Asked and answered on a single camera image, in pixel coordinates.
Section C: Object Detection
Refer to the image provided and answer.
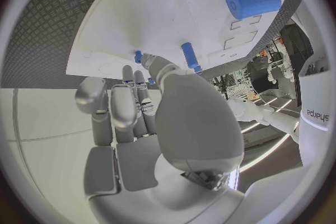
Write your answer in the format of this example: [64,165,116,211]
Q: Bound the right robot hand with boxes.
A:
[74,53,246,224]

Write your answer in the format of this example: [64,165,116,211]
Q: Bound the large blue cylinder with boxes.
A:
[225,0,282,21]

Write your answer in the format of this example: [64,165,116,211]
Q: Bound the small blue peg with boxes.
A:
[133,50,144,64]

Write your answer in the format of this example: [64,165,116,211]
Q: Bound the white task board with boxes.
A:
[65,0,293,80]

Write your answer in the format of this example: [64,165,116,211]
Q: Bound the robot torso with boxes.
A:
[290,12,332,167]

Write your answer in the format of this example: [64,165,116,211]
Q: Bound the long blue peg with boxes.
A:
[180,42,204,76]

